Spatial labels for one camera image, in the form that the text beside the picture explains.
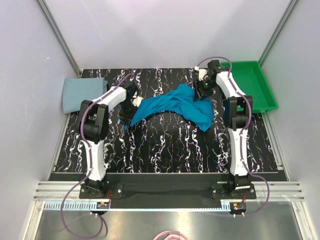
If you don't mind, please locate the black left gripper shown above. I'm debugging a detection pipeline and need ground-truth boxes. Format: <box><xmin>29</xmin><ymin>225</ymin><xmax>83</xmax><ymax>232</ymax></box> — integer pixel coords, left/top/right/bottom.
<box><xmin>118</xmin><ymin>100</ymin><xmax>139</xmax><ymax>128</ymax></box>

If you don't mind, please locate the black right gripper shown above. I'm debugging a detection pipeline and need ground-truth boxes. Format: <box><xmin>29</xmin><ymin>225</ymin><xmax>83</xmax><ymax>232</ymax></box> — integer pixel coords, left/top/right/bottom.
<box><xmin>191</xmin><ymin>78</ymin><xmax>217</xmax><ymax>102</ymax></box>

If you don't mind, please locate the bright blue t shirt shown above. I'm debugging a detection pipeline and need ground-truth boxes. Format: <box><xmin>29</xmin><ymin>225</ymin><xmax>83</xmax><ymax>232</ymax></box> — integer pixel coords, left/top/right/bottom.
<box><xmin>120</xmin><ymin>84</ymin><xmax>214</xmax><ymax>132</ymax></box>

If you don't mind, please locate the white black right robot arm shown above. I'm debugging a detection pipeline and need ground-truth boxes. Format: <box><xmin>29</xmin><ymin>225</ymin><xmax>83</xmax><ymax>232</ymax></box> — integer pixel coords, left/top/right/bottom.
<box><xmin>193</xmin><ymin>59</ymin><xmax>253</xmax><ymax>199</ymax></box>

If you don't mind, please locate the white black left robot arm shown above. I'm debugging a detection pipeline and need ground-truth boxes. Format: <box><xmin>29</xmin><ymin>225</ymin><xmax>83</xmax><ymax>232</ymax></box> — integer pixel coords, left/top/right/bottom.
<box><xmin>77</xmin><ymin>82</ymin><xmax>143</xmax><ymax>198</ymax></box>

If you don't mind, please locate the green plastic bin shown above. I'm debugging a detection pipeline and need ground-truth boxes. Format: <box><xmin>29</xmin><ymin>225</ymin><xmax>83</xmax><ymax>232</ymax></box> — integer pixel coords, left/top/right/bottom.
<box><xmin>231</xmin><ymin>60</ymin><xmax>278</xmax><ymax>114</ymax></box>

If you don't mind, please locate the folded light blue t shirt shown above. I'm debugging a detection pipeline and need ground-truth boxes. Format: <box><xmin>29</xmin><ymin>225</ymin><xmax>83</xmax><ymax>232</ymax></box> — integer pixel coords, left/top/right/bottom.
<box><xmin>62</xmin><ymin>77</ymin><xmax>109</xmax><ymax>114</ymax></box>

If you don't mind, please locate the left orange connector block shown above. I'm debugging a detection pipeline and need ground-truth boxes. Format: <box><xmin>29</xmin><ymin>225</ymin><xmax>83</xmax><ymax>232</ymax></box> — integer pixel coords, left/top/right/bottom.
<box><xmin>96</xmin><ymin>201</ymin><xmax>110</xmax><ymax>209</ymax></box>

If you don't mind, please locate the orange connector block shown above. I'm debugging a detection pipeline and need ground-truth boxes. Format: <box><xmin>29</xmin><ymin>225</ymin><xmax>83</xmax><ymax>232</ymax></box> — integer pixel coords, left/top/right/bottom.
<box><xmin>96</xmin><ymin>201</ymin><xmax>110</xmax><ymax>209</ymax></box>
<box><xmin>230</xmin><ymin>202</ymin><xmax>247</xmax><ymax>212</ymax></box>

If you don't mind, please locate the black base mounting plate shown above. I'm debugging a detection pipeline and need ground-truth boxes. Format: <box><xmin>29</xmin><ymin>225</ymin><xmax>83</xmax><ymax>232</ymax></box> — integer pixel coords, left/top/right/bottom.
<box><xmin>79</xmin><ymin>182</ymin><xmax>257</xmax><ymax>201</ymax></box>

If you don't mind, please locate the right orange connector block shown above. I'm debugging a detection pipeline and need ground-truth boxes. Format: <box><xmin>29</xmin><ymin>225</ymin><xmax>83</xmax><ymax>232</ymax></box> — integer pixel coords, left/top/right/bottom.
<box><xmin>230</xmin><ymin>202</ymin><xmax>247</xmax><ymax>212</ymax></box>

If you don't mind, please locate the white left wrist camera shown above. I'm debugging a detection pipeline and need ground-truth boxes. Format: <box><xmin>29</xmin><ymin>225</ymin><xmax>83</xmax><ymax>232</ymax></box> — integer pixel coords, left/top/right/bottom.
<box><xmin>132</xmin><ymin>95</ymin><xmax>144</xmax><ymax>108</ymax></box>

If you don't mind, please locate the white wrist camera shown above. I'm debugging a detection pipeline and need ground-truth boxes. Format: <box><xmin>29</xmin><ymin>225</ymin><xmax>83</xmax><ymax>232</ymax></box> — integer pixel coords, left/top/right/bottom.
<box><xmin>194</xmin><ymin>66</ymin><xmax>208</xmax><ymax>81</ymax></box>
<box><xmin>132</xmin><ymin>95</ymin><xmax>144</xmax><ymax>108</ymax></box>

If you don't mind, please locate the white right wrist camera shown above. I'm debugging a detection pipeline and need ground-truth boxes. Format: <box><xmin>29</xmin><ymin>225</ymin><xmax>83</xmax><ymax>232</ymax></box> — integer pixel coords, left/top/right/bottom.
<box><xmin>194</xmin><ymin>66</ymin><xmax>208</xmax><ymax>81</ymax></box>

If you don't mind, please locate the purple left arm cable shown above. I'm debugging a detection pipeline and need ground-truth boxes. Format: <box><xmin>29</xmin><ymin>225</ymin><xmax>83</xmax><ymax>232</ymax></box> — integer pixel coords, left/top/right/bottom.
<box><xmin>61</xmin><ymin>73</ymin><xmax>138</xmax><ymax>238</ymax></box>

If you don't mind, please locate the white slotted cable duct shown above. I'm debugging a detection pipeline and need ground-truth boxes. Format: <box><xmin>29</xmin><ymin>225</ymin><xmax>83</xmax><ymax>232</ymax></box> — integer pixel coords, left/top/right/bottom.
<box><xmin>44</xmin><ymin>200</ymin><xmax>231</xmax><ymax>212</ymax></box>

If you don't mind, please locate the aluminium frame rail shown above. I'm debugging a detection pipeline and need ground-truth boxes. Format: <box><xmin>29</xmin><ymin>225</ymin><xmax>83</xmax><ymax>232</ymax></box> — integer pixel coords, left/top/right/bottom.
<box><xmin>33</xmin><ymin>181</ymin><xmax>304</xmax><ymax>202</ymax></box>

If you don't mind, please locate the pink cable coil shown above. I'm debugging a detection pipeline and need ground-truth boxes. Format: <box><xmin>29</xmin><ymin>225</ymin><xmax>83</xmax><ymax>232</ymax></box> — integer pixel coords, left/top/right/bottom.
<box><xmin>152</xmin><ymin>231</ymin><xmax>188</xmax><ymax>240</ymax></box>

